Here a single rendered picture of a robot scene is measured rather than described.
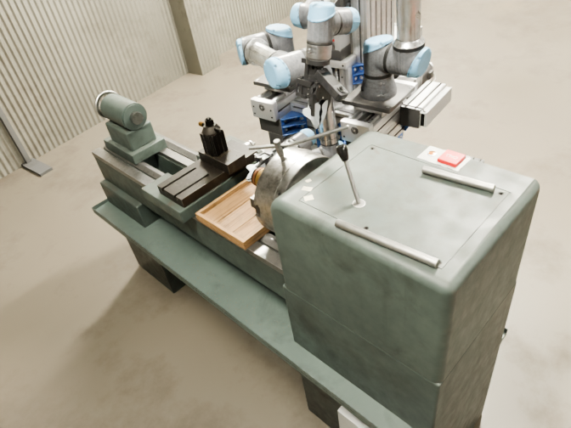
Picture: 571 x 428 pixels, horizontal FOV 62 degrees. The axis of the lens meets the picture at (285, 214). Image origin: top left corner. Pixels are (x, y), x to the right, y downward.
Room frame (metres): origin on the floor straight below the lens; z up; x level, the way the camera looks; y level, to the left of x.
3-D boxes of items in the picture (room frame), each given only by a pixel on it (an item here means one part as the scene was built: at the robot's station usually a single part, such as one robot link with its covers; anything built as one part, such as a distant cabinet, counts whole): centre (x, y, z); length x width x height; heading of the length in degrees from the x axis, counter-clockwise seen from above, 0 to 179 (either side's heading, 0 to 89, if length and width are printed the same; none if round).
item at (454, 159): (1.12, -0.51, 1.26); 0.06 x 0.06 x 0.02; 40
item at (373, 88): (1.80, -0.47, 1.21); 0.15 x 0.15 x 0.10
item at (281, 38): (2.14, -0.11, 1.33); 0.13 x 0.12 x 0.14; 106
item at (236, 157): (1.79, 0.23, 1.00); 0.20 x 0.10 x 0.05; 40
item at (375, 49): (1.79, -0.48, 1.33); 0.13 x 0.12 x 0.14; 42
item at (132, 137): (2.25, 0.72, 1.01); 0.30 x 0.20 x 0.29; 40
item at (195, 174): (1.77, 0.30, 0.95); 0.43 x 0.18 x 0.04; 130
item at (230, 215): (1.54, 0.13, 0.88); 0.36 x 0.30 x 0.04; 130
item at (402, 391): (1.03, -0.32, 0.43); 0.60 x 0.48 x 0.86; 40
